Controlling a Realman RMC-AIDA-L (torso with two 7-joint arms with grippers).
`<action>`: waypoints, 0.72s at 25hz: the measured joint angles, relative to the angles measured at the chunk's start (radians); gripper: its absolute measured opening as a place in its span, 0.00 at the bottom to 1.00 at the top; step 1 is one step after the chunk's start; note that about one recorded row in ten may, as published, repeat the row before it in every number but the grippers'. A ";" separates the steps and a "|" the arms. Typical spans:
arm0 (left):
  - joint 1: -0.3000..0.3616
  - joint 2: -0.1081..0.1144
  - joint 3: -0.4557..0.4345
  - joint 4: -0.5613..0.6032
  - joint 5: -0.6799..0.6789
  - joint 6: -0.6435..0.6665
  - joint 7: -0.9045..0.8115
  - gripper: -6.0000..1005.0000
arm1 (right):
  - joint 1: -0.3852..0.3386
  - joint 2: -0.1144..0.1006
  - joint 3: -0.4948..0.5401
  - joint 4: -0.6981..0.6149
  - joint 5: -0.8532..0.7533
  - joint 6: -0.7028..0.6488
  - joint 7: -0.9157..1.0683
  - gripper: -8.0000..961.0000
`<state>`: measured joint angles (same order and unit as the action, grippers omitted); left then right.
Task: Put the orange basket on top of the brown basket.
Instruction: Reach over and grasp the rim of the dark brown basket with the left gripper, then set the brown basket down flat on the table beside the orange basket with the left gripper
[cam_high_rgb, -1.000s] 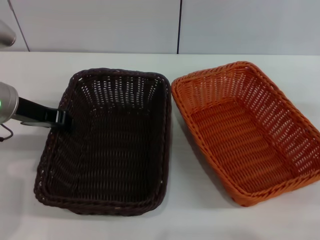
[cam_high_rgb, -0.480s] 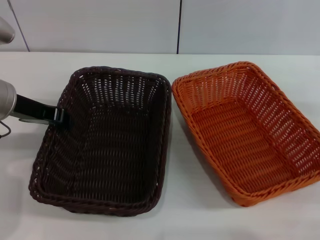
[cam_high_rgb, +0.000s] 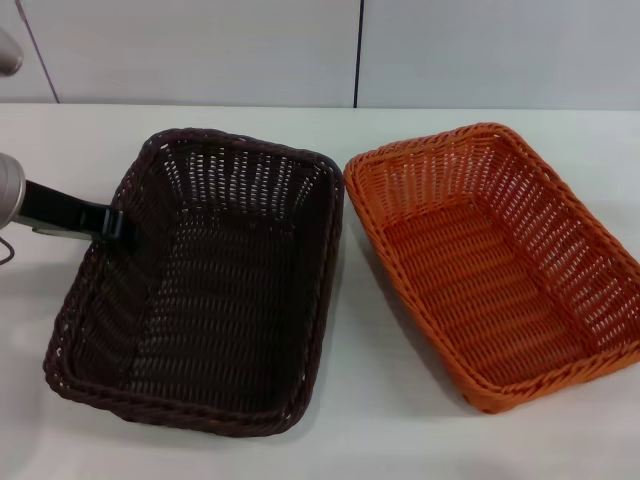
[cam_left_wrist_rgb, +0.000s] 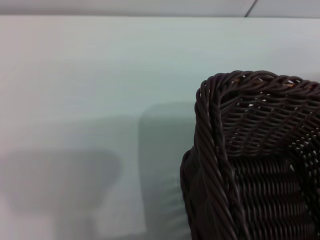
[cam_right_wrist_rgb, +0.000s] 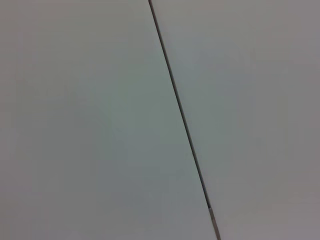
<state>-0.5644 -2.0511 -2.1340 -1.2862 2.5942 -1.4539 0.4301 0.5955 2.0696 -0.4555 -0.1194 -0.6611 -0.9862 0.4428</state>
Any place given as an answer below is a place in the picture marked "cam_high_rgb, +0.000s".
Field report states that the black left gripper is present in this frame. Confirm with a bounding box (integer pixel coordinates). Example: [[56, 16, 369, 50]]
[[21, 179, 138, 243]]

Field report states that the dark brown wicker basket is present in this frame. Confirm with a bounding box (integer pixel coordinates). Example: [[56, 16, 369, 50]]
[[42, 127, 346, 438]]

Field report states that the orange wicker basket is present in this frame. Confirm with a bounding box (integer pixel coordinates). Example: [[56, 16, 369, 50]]
[[342, 120, 640, 415]]

